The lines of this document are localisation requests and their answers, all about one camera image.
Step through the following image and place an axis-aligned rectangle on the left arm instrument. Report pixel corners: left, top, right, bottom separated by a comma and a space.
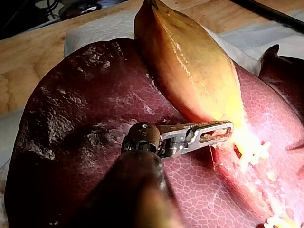
121, 122, 190, 159

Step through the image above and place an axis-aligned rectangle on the gallbladder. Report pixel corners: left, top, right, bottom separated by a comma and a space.
133, 0, 272, 173

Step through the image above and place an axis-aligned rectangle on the left arm instrument jaw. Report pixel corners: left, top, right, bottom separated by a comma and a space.
184, 123, 235, 153
180, 120, 234, 134

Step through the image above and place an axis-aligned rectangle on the pale fatty tissue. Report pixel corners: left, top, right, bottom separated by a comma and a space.
210, 142, 304, 228

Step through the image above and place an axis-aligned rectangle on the white cloth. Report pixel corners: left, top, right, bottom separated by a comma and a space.
0, 9, 304, 214

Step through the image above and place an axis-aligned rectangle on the dark red liver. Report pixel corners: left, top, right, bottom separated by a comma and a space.
4, 38, 304, 228

